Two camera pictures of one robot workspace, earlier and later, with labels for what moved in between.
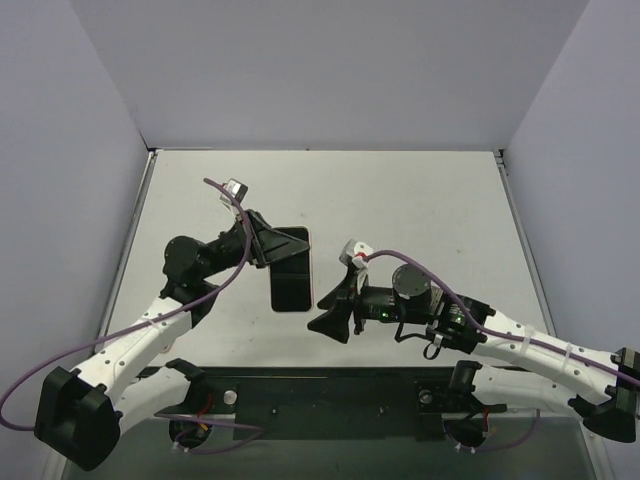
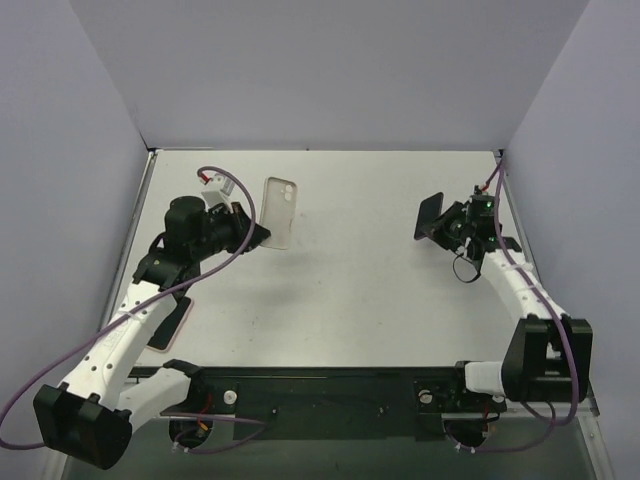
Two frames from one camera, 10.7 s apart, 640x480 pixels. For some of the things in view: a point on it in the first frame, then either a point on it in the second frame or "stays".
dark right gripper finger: (335, 323) → (443, 227)
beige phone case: (291, 280) → (278, 211)
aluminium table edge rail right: (525, 241) stays
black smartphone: (291, 279) → (430, 208)
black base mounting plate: (337, 404) stays
